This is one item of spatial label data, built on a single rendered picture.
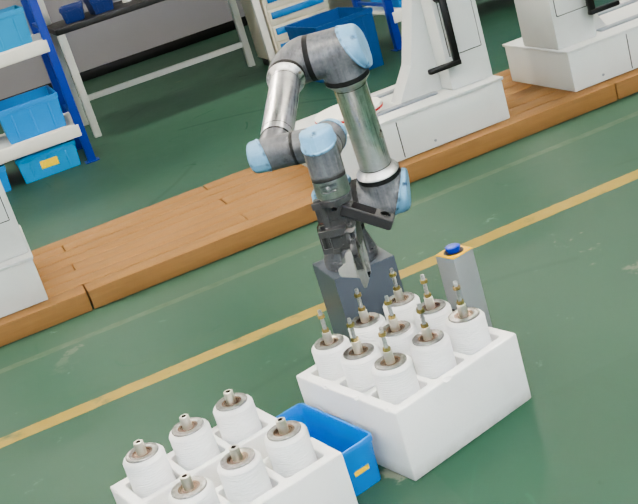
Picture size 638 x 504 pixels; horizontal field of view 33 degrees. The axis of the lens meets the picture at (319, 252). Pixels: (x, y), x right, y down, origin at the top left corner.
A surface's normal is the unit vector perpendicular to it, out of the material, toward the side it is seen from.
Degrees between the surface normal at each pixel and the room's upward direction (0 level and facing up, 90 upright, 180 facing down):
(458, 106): 90
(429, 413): 90
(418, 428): 90
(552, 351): 0
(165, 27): 90
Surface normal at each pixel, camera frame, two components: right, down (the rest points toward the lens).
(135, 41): 0.34, 0.23
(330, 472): 0.54, 0.14
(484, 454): -0.28, -0.90
